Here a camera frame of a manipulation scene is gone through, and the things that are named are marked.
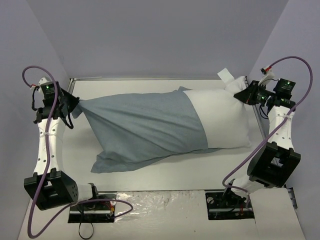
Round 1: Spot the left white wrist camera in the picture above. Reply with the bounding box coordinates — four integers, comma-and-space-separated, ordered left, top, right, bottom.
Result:
30, 76, 52, 90

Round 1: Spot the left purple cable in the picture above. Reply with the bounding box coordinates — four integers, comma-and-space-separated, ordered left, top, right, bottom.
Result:
22, 65, 134, 238

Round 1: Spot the white pillow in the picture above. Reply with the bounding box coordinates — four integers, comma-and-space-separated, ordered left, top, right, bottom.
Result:
184, 68, 251, 149

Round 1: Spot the black loop cable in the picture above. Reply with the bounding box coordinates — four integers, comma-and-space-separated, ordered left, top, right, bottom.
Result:
78, 221, 95, 240

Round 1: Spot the purple cable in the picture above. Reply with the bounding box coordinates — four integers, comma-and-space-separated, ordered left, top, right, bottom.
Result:
22, 65, 134, 238
221, 56, 314, 208

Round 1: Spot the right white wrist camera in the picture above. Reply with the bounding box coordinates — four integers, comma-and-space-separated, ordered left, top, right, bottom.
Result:
258, 66, 275, 86

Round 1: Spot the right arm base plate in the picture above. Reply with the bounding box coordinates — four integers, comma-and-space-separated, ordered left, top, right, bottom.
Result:
205, 190, 255, 221

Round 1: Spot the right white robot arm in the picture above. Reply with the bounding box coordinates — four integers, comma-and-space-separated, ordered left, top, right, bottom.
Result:
221, 78, 301, 207

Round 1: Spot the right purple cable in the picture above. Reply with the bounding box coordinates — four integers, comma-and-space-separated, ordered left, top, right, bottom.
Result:
221, 56, 314, 208

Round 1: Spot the blue pillowcase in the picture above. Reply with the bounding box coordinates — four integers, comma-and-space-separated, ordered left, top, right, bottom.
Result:
72, 87, 216, 174

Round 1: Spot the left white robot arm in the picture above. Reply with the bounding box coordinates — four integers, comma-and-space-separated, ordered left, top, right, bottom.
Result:
24, 77, 101, 211

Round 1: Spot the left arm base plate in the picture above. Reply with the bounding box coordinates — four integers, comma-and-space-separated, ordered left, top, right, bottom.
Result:
67, 201, 115, 224

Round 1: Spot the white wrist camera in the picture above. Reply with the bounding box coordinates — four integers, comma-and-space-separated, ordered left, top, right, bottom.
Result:
258, 66, 275, 86
30, 76, 52, 90

